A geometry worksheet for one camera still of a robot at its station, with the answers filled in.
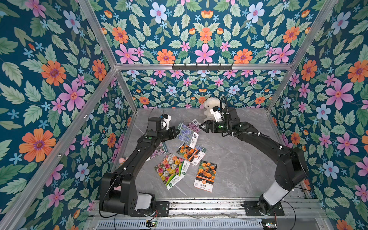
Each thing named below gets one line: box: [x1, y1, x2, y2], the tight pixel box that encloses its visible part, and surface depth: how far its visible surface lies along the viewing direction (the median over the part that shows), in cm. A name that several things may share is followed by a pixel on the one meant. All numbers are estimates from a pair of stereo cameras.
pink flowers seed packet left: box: [145, 141, 169, 162], surface depth 97 cm
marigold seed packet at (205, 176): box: [193, 160, 218, 193], surface depth 87 cm
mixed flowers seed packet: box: [154, 152, 191, 191], surface depth 88 cm
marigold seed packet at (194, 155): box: [175, 142, 206, 166], surface depth 95 cm
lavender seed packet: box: [176, 122, 200, 149], surface depth 88 cm
